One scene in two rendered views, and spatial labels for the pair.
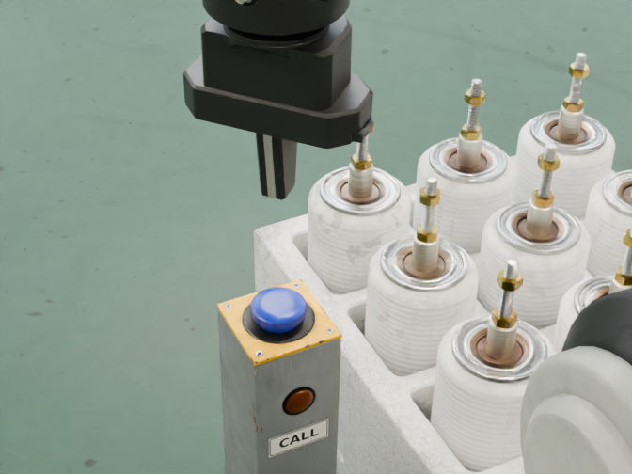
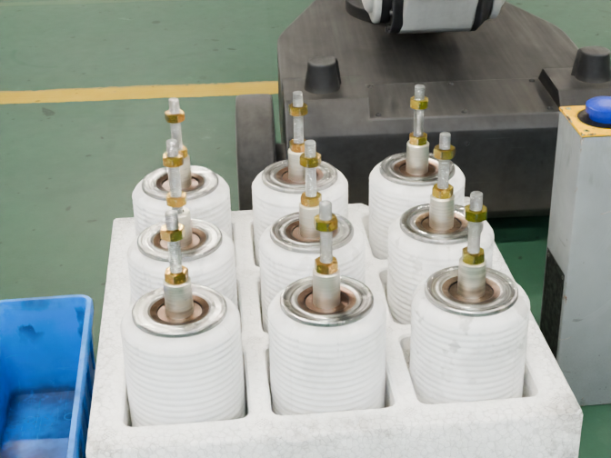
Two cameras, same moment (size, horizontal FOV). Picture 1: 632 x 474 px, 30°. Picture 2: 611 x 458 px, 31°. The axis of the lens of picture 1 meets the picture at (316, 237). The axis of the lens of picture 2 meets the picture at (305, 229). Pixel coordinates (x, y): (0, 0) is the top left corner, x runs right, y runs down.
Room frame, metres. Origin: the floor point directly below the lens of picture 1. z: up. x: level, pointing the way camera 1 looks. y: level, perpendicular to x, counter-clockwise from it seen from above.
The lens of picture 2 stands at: (1.66, 0.12, 0.72)
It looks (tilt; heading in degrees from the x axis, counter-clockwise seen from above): 28 degrees down; 202
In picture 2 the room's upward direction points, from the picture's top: 1 degrees counter-clockwise
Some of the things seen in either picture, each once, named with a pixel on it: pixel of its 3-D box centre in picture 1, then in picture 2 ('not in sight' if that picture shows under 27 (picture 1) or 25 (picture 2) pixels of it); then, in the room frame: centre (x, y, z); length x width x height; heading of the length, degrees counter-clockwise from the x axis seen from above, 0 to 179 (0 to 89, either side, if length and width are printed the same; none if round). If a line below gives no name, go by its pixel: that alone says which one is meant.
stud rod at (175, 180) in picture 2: not in sight; (175, 181); (0.89, -0.30, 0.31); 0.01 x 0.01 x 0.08
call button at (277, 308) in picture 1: (278, 313); (606, 112); (0.64, 0.03, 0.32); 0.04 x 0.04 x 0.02
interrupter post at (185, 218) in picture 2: not in sight; (178, 227); (0.89, -0.30, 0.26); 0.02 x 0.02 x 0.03
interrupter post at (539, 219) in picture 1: (539, 216); (311, 219); (0.84, -0.20, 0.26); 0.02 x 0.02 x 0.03
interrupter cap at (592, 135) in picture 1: (568, 133); (179, 311); (1.00, -0.25, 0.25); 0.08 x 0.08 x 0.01
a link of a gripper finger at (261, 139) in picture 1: (266, 150); not in sight; (0.65, 0.03, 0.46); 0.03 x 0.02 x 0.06; 159
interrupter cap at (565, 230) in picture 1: (537, 228); (312, 232); (0.84, -0.20, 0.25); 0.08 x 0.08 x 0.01
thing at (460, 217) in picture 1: (459, 235); (327, 393); (0.95, -0.15, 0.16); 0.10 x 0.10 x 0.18
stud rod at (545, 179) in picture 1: (545, 181); (310, 181); (0.84, -0.20, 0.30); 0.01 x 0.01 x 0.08
